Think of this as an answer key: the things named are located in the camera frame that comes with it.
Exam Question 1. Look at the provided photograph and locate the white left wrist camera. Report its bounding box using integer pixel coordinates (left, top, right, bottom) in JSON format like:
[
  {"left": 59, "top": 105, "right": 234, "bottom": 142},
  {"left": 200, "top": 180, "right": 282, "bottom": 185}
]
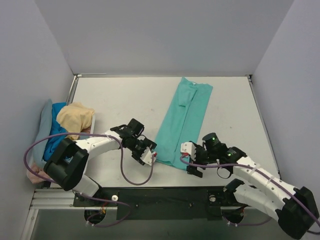
[{"left": 140, "top": 147, "right": 157, "bottom": 166}]

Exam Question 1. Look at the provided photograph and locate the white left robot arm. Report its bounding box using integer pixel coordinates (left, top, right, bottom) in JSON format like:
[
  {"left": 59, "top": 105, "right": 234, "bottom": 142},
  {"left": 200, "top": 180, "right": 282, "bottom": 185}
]
[{"left": 44, "top": 118, "right": 157, "bottom": 206}]

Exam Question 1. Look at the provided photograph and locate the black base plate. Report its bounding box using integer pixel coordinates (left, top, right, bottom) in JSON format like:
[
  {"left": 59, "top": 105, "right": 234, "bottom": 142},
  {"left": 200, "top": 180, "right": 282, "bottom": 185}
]
[{"left": 73, "top": 186, "right": 245, "bottom": 221}]

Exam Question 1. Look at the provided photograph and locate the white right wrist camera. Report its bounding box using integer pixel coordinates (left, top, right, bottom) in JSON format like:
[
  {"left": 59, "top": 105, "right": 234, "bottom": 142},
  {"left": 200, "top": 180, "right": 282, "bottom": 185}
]
[{"left": 180, "top": 141, "right": 197, "bottom": 159}]

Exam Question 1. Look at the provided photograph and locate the light blue t shirt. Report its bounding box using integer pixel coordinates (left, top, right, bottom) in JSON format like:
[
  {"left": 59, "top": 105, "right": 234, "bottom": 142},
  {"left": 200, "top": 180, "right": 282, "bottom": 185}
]
[{"left": 32, "top": 99, "right": 53, "bottom": 169}]

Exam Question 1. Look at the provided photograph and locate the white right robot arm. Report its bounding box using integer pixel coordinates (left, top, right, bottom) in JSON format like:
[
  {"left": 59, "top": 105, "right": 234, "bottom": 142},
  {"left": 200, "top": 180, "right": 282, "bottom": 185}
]
[{"left": 180, "top": 132, "right": 320, "bottom": 240}]

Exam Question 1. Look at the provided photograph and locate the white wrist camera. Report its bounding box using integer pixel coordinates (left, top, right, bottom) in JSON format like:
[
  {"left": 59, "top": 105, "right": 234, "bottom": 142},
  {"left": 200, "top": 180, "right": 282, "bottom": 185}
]
[
  {"left": 140, "top": 147, "right": 157, "bottom": 166},
  {"left": 180, "top": 141, "right": 197, "bottom": 159}
]

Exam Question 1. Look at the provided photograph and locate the pink t shirt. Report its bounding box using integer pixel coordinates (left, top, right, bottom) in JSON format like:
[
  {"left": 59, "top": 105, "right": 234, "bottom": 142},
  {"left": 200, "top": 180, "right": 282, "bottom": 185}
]
[{"left": 26, "top": 127, "right": 92, "bottom": 185}]

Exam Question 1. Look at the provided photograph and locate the teal t shirt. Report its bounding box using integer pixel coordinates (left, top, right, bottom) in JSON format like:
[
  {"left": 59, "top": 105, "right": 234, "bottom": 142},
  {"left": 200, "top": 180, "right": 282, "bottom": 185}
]
[{"left": 155, "top": 77, "right": 213, "bottom": 170}]

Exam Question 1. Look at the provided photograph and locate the white laundry bin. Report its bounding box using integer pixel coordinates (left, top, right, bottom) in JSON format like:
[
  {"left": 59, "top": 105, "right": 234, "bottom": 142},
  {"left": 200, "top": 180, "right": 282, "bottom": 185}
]
[{"left": 26, "top": 113, "right": 97, "bottom": 186}]

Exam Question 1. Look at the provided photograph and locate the aluminium frame rail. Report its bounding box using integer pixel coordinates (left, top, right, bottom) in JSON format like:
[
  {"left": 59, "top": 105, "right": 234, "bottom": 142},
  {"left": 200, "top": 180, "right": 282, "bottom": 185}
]
[{"left": 29, "top": 188, "right": 75, "bottom": 210}]

